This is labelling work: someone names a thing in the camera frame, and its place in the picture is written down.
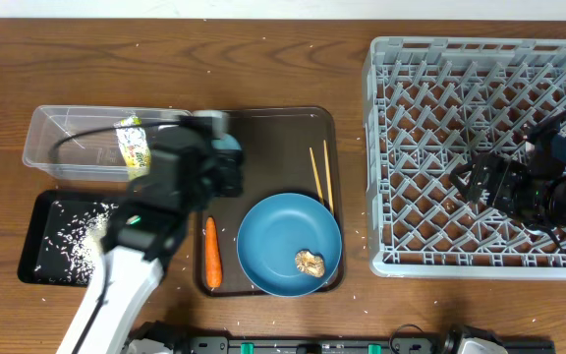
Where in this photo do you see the light blue rice bowl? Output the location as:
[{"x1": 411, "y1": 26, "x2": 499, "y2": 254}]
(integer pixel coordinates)
[{"x1": 211, "y1": 134, "x2": 242, "y2": 151}]

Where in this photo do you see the blue plate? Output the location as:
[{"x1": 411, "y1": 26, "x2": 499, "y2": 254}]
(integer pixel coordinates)
[{"x1": 236, "y1": 193, "x2": 343, "y2": 297}]

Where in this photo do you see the wooden chopstick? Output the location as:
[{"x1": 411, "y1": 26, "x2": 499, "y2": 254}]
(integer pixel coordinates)
[
  {"x1": 323, "y1": 140, "x2": 335, "y2": 215},
  {"x1": 309, "y1": 147, "x2": 324, "y2": 205}
]

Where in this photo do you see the orange carrot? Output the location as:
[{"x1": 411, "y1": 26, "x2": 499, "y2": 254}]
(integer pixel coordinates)
[{"x1": 205, "y1": 216, "x2": 223, "y2": 288}]

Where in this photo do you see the green yellow snack wrapper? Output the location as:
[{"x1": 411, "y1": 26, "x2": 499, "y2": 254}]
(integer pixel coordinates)
[{"x1": 114, "y1": 115, "x2": 150, "y2": 180}]

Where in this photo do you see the brown food scrap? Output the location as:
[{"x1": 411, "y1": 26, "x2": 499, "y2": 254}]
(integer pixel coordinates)
[{"x1": 295, "y1": 250, "x2": 325, "y2": 278}]

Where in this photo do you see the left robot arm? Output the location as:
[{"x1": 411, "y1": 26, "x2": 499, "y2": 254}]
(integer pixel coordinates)
[{"x1": 58, "y1": 125, "x2": 244, "y2": 353}]

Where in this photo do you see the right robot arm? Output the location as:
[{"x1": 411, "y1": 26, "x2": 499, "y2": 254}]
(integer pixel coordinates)
[{"x1": 449, "y1": 123, "x2": 566, "y2": 252}]

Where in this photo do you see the grey dishwasher rack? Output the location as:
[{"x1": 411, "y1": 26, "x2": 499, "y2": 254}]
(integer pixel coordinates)
[{"x1": 362, "y1": 36, "x2": 566, "y2": 280}]

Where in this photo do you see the brown serving tray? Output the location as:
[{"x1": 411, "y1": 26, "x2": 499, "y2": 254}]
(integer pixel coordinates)
[{"x1": 195, "y1": 106, "x2": 344, "y2": 297}]

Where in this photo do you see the pile of white rice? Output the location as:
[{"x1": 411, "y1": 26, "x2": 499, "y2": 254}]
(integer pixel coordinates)
[{"x1": 31, "y1": 201, "x2": 118, "y2": 286}]

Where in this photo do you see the clear plastic bin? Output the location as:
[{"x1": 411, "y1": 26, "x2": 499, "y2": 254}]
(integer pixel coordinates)
[{"x1": 23, "y1": 105, "x2": 189, "y2": 182}]

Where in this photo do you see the black plastic tray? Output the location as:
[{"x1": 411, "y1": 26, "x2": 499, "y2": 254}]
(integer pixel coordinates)
[{"x1": 17, "y1": 190, "x2": 118, "y2": 287}]

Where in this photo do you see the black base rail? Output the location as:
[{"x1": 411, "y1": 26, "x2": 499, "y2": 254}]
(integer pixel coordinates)
[{"x1": 179, "y1": 335, "x2": 556, "y2": 354}]

